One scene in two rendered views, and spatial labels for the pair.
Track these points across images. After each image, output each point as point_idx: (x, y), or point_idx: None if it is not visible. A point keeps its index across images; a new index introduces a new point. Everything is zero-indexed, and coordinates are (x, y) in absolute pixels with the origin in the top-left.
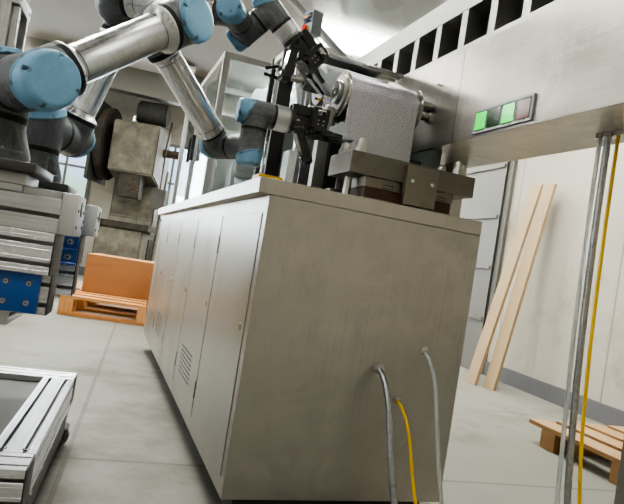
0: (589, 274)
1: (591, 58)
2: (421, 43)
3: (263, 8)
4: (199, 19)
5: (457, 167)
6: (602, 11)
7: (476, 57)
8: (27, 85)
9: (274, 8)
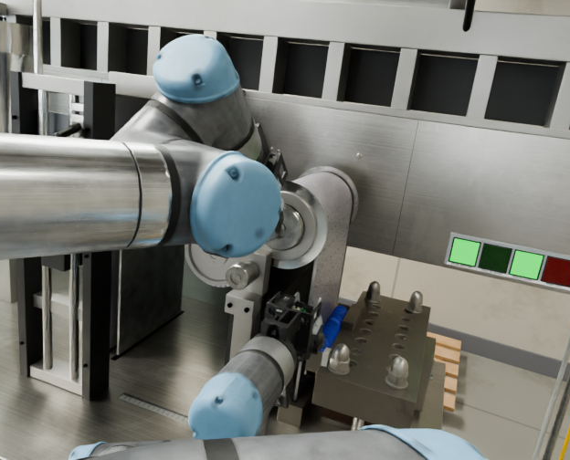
0: (564, 416)
1: None
2: (279, 46)
3: (214, 110)
4: None
5: (419, 302)
6: None
7: (446, 147)
8: None
9: (237, 107)
